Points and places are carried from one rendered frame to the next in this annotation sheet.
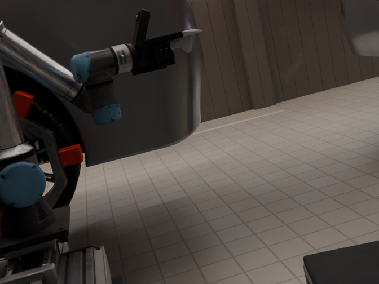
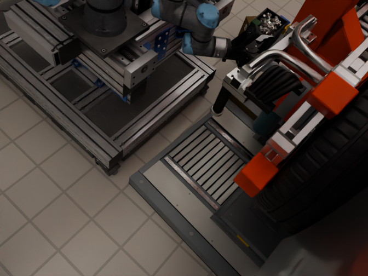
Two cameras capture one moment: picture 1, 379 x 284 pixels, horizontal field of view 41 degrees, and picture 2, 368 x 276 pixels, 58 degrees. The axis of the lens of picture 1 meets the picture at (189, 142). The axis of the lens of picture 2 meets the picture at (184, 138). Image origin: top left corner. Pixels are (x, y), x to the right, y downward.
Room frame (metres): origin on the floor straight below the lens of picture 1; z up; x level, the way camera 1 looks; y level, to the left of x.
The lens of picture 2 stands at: (2.13, 0.00, 1.65)
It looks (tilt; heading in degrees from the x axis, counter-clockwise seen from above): 59 degrees down; 122
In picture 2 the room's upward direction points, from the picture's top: 21 degrees clockwise
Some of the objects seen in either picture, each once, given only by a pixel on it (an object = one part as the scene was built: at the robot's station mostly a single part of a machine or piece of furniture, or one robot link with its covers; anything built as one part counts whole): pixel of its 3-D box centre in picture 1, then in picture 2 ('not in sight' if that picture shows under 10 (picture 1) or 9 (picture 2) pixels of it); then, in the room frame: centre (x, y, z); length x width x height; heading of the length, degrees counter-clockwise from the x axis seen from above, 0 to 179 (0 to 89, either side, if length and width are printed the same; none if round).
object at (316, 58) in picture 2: not in sight; (326, 36); (1.92, 0.90, 1.03); 0.19 x 0.18 x 0.11; 6
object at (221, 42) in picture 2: not in sight; (219, 47); (1.65, 0.78, 0.81); 0.08 x 0.05 x 0.08; 141
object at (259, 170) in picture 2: (70, 155); (255, 174); (2.09, 0.50, 0.85); 0.09 x 0.08 x 0.07; 96
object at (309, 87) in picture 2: not in sight; (293, 99); (1.98, 0.81, 0.85); 0.21 x 0.14 x 0.14; 6
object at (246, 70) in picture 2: not in sight; (291, 67); (1.94, 0.71, 1.03); 0.19 x 0.18 x 0.11; 6
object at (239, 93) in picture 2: not in sight; (239, 84); (1.86, 0.63, 0.93); 0.09 x 0.05 x 0.05; 6
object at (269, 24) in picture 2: not in sight; (264, 30); (1.52, 1.36, 0.51); 0.20 x 0.14 x 0.13; 101
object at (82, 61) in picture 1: (93, 66); not in sight; (1.34, 0.20, 1.21); 0.11 x 0.08 x 0.09; 114
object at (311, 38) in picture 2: not in sight; (299, 36); (1.83, 0.96, 0.93); 0.09 x 0.05 x 0.05; 6
